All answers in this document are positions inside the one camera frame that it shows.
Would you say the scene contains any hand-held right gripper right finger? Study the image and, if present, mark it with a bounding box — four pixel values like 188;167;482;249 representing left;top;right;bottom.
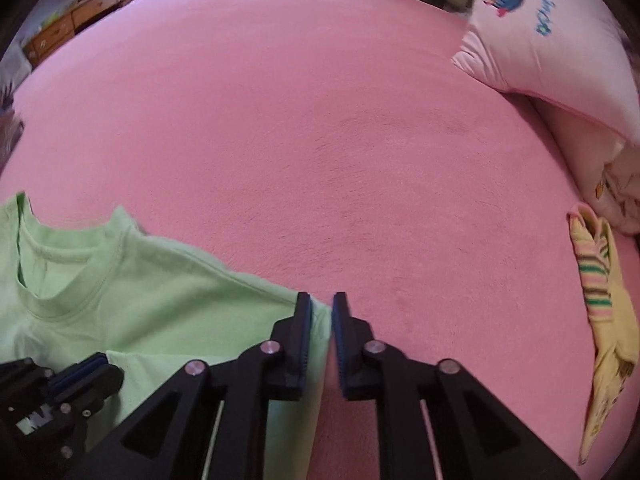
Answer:
332;292;581;480

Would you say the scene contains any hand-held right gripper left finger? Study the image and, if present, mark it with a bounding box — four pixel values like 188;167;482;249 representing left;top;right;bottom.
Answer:
82;292;314;480

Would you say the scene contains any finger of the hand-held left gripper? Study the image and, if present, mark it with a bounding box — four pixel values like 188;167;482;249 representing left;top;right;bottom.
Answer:
47;362;125;428
0;353;108;390

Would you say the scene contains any light green T-shirt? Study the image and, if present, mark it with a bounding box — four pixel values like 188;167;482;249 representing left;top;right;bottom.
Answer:
0;192;333;480

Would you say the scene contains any pink bed sheet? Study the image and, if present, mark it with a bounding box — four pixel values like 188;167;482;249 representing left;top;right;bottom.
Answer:
0;0;640;480

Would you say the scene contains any yellow striped small garment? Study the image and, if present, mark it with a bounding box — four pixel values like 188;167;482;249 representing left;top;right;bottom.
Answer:
567;202;632;466

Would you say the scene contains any folded printed quilt stack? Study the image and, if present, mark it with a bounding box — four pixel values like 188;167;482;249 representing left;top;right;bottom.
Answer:
529;94;640;236

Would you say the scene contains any wooden drawer cabinet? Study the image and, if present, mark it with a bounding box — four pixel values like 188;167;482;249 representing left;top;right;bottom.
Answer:
22;0;149;67

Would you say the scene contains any pink printed pillow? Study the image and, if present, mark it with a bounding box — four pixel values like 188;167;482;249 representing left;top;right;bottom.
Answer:
450;0;640;147

